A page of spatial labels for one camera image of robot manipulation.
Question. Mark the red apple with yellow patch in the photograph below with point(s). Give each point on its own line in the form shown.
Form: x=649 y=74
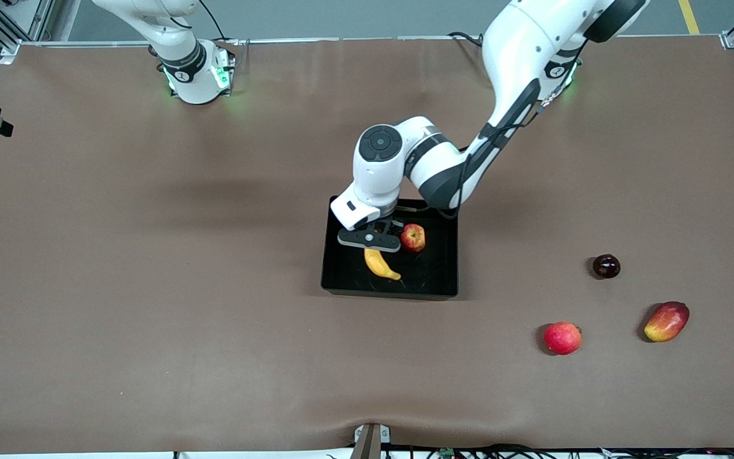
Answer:
x=413 y=238

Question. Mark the yellow banana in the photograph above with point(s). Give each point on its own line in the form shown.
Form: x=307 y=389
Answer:
x=376 y=261

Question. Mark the black plastic box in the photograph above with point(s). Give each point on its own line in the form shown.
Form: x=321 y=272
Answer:
x=431 y=274

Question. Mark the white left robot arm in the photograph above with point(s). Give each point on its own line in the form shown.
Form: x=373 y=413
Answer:
x=520 y=51

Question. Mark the red round apple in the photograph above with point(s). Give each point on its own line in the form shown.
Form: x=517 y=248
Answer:
x=562 y=338

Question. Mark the dark purple round fruit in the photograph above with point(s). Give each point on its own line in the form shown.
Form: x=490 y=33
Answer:
x=606 y=266

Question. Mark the brown table mat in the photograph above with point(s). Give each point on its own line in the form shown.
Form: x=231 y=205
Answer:
x=150 y=255

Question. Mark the small green circuit board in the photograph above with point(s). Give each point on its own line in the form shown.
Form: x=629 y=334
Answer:
x=447 y=453

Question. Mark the red and yellow mango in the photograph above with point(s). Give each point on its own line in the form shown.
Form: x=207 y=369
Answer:
x=666 y=322

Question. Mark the grey metal camera post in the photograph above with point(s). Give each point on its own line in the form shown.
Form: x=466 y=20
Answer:
x=370 y=443

